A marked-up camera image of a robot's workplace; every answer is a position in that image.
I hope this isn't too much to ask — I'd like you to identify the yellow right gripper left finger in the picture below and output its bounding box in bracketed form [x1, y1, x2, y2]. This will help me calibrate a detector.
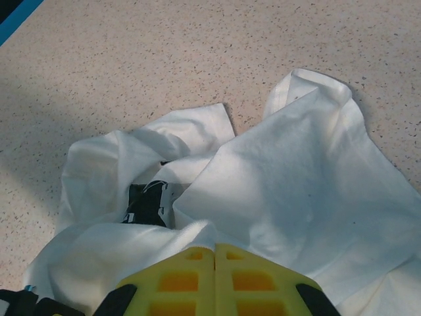
[93, 242, 216, 316]

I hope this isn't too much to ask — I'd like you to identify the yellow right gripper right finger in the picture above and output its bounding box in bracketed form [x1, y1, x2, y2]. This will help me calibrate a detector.
[213, 242, 339, 316]

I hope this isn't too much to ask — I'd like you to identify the white t-shirt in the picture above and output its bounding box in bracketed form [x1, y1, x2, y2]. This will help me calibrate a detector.
[0, 68, 421, 316]

